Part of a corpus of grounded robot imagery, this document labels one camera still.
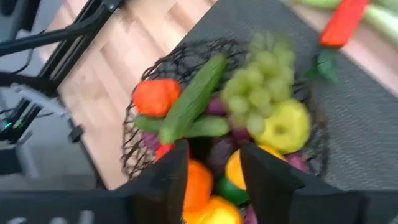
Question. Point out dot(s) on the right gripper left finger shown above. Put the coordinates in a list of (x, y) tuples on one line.
[(140, 202)]

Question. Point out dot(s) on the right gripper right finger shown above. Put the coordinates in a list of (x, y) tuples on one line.
[(295, 202)]

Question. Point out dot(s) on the yellow lemon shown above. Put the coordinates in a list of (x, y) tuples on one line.
[(217, 214)]

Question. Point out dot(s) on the grey woven placemat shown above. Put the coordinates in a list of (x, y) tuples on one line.
[(357, 124)]

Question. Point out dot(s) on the black aluminium table frame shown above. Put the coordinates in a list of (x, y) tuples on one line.
[(77, 28)]

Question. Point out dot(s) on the red yellow mango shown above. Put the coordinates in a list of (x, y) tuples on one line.
[(163, 151)]

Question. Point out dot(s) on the green bell pepper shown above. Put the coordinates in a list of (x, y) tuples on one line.
[(231, 193)]

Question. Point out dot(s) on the red orange carrot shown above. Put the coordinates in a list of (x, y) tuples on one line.
[(342, 21)]

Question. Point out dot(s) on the red orange tomato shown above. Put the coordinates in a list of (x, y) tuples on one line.
[(155, 96)]

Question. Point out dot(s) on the dark purple eggplant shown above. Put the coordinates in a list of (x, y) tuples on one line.
[(220, 155)]

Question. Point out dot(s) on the orange fruit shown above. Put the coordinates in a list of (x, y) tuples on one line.
[(199, 186)]

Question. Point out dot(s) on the green cucumber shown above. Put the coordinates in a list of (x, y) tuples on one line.
[(192, 99), (211, 126)]

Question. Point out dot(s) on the lime green apple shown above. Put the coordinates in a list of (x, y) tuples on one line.
[(286, 127)]

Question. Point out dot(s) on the green grape bunch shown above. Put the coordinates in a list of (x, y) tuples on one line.
[(258, 84)]

